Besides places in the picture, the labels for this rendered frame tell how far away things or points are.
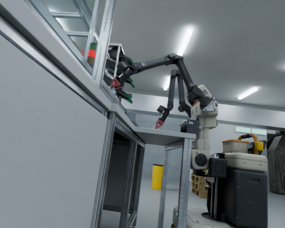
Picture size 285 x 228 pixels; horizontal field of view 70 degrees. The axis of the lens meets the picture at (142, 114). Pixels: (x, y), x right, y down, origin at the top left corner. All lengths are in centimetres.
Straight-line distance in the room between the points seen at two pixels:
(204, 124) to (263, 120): 664
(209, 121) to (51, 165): 159
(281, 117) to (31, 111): 865
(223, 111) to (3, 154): 765
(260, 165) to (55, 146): 158
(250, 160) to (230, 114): 618
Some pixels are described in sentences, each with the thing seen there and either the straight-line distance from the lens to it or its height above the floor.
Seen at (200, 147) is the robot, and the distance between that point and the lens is 178.
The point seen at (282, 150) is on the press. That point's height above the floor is 159.
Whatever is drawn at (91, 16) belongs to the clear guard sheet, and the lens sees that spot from 65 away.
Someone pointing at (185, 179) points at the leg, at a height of 59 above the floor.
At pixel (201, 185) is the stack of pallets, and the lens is 493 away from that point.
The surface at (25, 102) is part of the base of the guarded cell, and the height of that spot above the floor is 74.
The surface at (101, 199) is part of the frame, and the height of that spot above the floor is 53.
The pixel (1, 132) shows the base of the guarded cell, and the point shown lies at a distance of 31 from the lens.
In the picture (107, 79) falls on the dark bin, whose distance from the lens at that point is 188.
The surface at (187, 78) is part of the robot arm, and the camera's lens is 177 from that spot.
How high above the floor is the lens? 68
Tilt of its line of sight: 12 degrees up
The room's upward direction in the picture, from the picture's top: 7 degrees clockwise
